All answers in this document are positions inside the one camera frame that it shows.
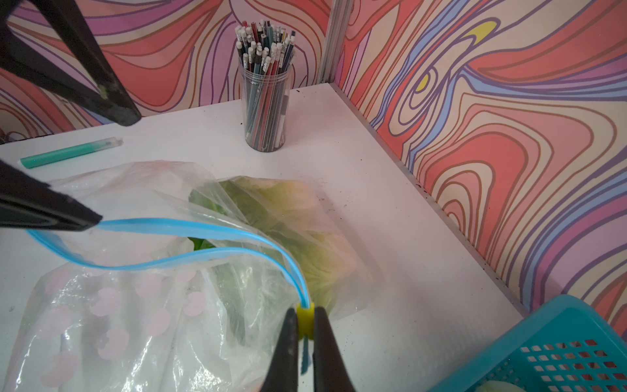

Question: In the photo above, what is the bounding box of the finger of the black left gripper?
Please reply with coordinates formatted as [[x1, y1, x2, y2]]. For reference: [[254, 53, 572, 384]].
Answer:
[[0, 0, 143, 127], [1, 162, 102, 232]]

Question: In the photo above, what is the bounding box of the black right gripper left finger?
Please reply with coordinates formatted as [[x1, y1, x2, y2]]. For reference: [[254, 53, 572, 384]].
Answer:
[[260, 308, 299, 392]]

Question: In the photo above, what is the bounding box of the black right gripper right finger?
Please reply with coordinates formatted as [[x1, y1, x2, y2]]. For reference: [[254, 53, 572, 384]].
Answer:
[[313, 306, 356, 392]]

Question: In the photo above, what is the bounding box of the dark green bagged cabbage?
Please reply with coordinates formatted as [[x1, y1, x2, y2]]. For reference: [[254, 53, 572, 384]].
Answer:
[[188, 176, 372, 319]]

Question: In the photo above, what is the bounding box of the blue-zip clear zip-top bag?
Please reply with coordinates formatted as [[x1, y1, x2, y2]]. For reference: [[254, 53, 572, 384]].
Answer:
[[26, 160, 378, 392]]

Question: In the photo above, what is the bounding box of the light green chinese cabbage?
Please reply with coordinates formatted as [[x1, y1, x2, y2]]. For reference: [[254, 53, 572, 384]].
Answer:
[[474, 380, 525, 392]]

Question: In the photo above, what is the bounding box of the pink-zip clear zip-top bag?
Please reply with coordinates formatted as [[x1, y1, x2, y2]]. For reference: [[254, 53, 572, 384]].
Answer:
[[3, 264, 269, 391]]

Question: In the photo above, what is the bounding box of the green marker pen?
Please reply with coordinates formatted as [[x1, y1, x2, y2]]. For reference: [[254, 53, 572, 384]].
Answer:
[[20, 137, 123, 169]]

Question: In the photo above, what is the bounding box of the teal plastic basket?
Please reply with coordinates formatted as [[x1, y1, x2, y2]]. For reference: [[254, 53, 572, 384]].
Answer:
[[433, 295, 626, 391]]

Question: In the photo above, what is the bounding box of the metal pen holder cup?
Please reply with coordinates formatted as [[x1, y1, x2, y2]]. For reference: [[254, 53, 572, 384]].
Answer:
[[235, 21, 296, 153]]

